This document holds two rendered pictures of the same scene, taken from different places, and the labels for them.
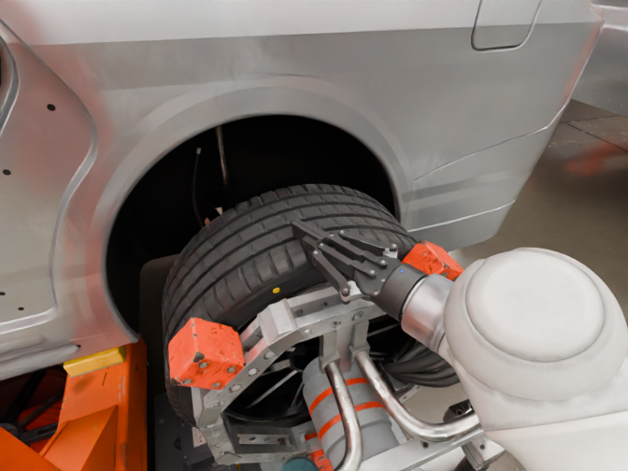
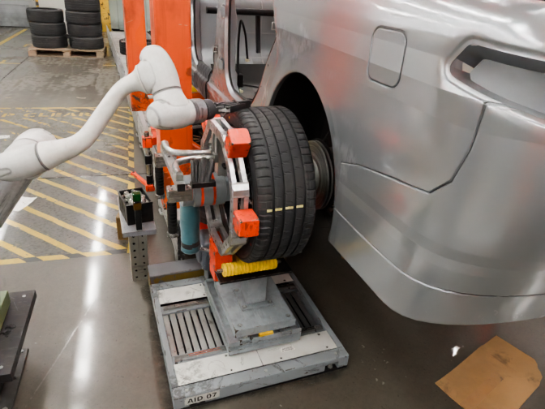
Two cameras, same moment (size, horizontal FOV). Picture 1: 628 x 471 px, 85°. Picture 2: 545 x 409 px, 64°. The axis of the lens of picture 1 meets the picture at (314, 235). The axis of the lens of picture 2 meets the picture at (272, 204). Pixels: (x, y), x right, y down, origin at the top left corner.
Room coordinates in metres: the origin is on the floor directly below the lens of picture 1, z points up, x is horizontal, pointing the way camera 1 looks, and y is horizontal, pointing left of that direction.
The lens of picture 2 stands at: (0.54, -1.73, 1.64)
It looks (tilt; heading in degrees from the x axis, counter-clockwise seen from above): 27 degrees down; 88
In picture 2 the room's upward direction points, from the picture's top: 4 degrees clockwise
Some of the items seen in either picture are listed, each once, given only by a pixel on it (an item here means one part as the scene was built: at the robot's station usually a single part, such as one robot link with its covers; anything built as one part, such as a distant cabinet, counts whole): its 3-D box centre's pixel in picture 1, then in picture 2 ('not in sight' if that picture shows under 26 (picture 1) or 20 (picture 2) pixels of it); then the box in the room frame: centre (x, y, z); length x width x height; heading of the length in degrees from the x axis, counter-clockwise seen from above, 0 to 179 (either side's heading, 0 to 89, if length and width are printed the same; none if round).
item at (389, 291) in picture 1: (387, 282); (212, 109); (0.34, -0.10, 1.20); 0.09 x 0.08 x 0.07; 46
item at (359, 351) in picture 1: (421, 372); (197, 157); (0.29, -0.18, 1.03); 0.19 x 0.18 x 0.11; 21
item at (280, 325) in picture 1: (333, 380); (221, 187); (0.37, -0.04, 0.85); 0.54 x 0.07 x 0.54; 111
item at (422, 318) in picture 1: (434, 310); (195, 110); (0.28, -0.16, 1.20); 0.09 x 0.06 x 0.09; 136
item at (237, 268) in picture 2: not in sight; (249, 265); (0.51, -0.12, 0.51); 0.29 x 0.06 x 0.06; 21
